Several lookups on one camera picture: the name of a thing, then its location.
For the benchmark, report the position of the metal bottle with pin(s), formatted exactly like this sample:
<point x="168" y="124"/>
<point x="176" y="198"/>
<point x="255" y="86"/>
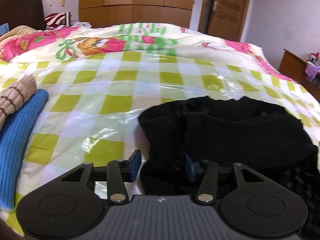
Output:
<point x="68" y="18"/>

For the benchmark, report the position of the red white striped cloth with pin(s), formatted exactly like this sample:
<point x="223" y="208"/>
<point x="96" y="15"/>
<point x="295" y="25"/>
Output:
<point x="55" y="20"/>

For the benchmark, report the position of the black garment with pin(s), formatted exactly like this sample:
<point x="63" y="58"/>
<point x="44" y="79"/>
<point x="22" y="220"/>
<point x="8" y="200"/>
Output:
<point x="237" y="135"/>

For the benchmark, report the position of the dark brown headboard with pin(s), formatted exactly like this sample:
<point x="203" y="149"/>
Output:
<point x="22" y="7"/>

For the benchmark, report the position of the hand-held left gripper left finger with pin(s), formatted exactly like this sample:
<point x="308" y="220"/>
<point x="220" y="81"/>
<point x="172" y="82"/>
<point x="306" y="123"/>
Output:
<point x="134" y="166"/>

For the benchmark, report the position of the blue knitted garment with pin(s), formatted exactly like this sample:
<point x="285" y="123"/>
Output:
<point x="17" y="135"/>

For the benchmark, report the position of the wooden cabinet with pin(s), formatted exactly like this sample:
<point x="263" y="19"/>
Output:
<point x="291" y="66"/>

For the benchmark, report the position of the beige striped knitted garment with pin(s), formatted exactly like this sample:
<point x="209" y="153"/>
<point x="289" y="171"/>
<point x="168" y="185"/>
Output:
<point x="15" y="97"/>

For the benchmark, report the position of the purple cloth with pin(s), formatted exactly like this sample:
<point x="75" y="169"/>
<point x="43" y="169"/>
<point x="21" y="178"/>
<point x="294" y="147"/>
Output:
<point x="311" y="72"/>

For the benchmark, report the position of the dark fuzzy cloth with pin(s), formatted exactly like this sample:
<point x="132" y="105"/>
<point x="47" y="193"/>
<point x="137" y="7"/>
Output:
<point x="307" y="192"/>

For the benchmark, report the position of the blue pillow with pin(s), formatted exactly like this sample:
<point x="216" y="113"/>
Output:
<point x="4" y="29"/>

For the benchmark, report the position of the checked floral quilt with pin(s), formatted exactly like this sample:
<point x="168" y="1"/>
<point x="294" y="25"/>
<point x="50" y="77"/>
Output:
<point x="125" y="80"/>

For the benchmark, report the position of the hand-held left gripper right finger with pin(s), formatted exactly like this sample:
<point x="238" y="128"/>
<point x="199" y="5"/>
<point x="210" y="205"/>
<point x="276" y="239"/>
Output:
<point x="190" y="167"/>

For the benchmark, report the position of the beige blanket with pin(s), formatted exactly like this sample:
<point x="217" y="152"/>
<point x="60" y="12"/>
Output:
<point x="20" y="31"/>

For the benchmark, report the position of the wooden door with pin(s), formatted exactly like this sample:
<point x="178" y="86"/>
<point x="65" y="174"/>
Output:
<point x="230" y="7"/>

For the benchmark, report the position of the white clothes pile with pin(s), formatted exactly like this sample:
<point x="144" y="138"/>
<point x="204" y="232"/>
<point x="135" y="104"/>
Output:
<point x="81" y="24"/>

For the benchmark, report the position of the wooden wardrobe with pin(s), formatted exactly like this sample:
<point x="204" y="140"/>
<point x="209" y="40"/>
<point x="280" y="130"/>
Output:
<point x="135" y="2"/>

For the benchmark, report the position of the small toy figure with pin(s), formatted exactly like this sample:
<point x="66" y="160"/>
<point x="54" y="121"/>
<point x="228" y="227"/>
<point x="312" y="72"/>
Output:
<point x="313" y="58"/>

